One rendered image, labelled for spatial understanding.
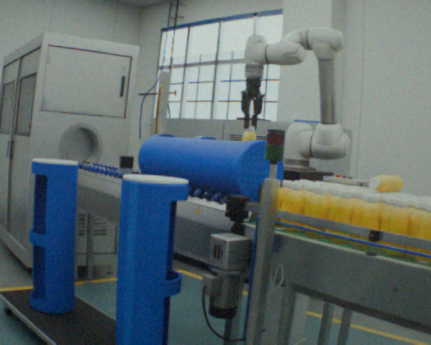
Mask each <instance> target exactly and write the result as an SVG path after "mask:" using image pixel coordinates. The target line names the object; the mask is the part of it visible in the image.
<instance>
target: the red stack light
mask: <svg viewBox="0 0 431 345"><path fill-rule="evenodd" d="M266 134H267V135H266V143H265V144H266V145H280V146H285V139H286V134H283V133H273V132H267V133H266Z"/></svg>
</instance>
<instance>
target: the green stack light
mask: <svg viewBox="0 0 431 345"><path fill-rule="evenodd" d="M284 148H285V146H280V145H265V152H264V159H265V160H274V161H283V159H284V158H283V157H284Z"/></svg>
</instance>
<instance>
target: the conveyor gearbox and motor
mask: <svg viewBox="0 0 431 345"><path fill-rule="evenodd" d="M249 242H250V239H249V238H247V237H242V236H239V235H236V234H233V233H223V234H212V235H211V240H210V251H209V264H210V266H209V268H210V269H211V270H212V273H211V274H203V277H202V288H201V293H202V304H203V308H204V316H205V319H206V322H207V324H208V326H209V327H210V329H211V330H212V332H213V333H215V334H216V335H217V336H218V337H220V338H221V339H225V340H227V341H233V342H236V341H241V340H244V339H245V338H237V339H227V338H224V337H222V336H221V335H219V334H218V333H216V332H215V331H214V330H213V328H212V326H211V324H210V323H209V320H208V316H207V314H206V309H205V295H207V296H209V303H210V304H209V314H210V315H211V316H213V317H215V318H219V319H231V318H234V317H235V316H237V308H238V307H237V306H238V304H239V296H240V287H241V277H242V274H243V273H244V272H245V268H246V267H247V260H248V254H249Z"/></svg>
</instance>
